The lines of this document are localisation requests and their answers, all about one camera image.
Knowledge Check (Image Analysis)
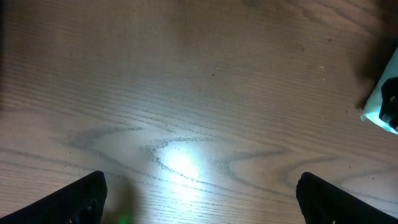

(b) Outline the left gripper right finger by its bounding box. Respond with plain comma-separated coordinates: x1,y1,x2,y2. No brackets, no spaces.
296,172,397,224

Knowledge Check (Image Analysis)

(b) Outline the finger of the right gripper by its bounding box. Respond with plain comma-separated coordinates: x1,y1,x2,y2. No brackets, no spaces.
379,77,397,131

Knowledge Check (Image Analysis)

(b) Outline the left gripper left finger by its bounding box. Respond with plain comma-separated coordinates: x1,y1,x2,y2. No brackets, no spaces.
1,170,108,224

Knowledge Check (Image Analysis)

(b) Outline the teal snack packet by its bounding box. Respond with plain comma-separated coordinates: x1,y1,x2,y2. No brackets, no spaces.
362,50,397,134

